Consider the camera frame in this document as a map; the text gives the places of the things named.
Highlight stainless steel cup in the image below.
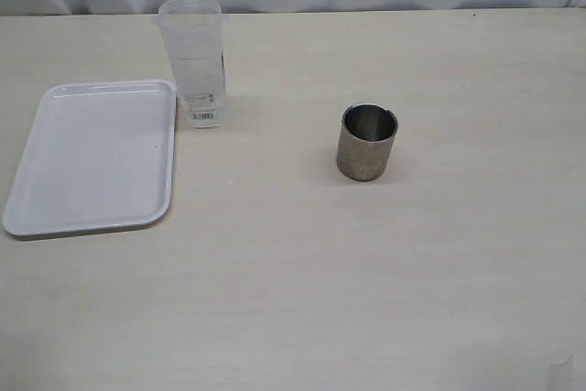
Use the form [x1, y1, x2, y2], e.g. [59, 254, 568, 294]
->
[336, 103, 398, 181]

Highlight clear plastic measuring cup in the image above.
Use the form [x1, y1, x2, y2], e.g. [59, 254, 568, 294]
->
[155, 0, 226, 128]

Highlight white rectangular plastic tray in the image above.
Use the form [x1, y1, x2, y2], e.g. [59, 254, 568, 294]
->
[2, 80, 176, 237]

